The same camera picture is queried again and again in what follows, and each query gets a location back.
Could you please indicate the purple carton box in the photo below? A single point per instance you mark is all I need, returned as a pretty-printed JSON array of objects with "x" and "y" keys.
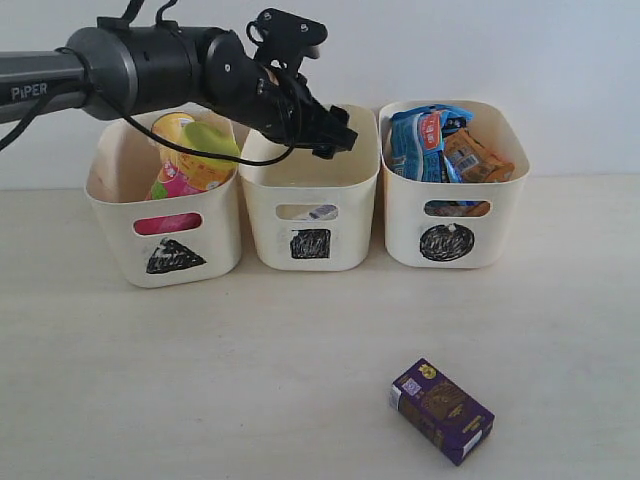
[{"x": 451, "y": 419}]

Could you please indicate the orange black snack bag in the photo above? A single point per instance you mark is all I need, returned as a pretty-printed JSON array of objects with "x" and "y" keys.
[{"x": 468, "y": 161}]

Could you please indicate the cream bin circle mark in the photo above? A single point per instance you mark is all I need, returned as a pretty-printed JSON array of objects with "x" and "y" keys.
[{"x": 447, "y": 225}]

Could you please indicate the pink chips can yellow lid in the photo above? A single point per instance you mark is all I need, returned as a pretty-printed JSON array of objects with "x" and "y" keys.
[{"x": 186, "y": 174}]

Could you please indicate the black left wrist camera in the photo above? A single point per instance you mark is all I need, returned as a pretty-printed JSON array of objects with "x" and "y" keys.
[{"x": 285, "y": 39}]

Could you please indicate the cream bin triangle mark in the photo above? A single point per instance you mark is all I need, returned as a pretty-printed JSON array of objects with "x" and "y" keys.
[{"x": 160, "y": 242}]

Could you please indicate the blue snack bag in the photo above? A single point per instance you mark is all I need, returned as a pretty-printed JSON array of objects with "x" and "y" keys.
[{"x": 417, "y": 140}]

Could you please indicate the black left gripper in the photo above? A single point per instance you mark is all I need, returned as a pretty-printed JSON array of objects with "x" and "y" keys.
[{"x": 289, "y": 115}]

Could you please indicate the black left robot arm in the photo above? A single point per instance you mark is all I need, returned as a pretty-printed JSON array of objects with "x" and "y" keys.
[{"x": 120, "y": 73}]

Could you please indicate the blue white milk carton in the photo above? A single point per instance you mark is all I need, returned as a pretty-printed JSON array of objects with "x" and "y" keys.
[{"x": 320, "y": 213}]

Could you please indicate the cream bin square mark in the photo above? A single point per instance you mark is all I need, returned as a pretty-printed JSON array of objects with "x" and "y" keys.
[{"x": 277, "y": 195}]

